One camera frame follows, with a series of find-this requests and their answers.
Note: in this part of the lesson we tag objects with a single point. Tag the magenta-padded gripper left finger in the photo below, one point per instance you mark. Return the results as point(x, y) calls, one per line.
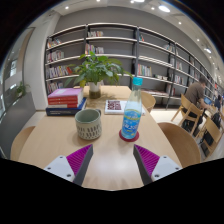
point(60, 167)

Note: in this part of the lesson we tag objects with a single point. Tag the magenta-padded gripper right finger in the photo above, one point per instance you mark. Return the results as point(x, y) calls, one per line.
point(165, 167)

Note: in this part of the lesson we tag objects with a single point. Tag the clear blue-capped water bottle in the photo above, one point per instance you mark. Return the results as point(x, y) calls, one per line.
point(131, 116)

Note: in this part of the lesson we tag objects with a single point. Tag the cream patterned ceramic cup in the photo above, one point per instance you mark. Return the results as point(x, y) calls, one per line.
point(88, 128)

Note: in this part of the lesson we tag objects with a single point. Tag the flat round red coaster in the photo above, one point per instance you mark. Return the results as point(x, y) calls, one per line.
point(123, 138)

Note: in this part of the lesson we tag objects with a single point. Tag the thick dark blue book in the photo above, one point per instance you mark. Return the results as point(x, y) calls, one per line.
point(63, 111)

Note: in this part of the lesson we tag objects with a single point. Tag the red book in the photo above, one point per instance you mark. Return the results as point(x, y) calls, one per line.
point(61, 105)
point(61, 100)

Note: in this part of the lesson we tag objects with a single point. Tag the person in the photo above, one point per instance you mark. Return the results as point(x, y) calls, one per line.
point(195, 95)

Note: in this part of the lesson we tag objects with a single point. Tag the white book with patterned cover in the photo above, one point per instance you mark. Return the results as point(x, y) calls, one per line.
point(113, 106)

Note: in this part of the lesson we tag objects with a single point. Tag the small potted floor plant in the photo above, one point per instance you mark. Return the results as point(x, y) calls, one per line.
point(21, 90)

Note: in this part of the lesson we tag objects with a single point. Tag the green potted table plant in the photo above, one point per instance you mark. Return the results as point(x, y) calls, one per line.
point(96, 70)

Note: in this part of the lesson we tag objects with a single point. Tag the round ceiling lights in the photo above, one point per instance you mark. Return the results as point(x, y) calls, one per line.
point(164, 8)

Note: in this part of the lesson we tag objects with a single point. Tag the grey wall shelf unit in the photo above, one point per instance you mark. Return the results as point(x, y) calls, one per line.
point(110, 45)

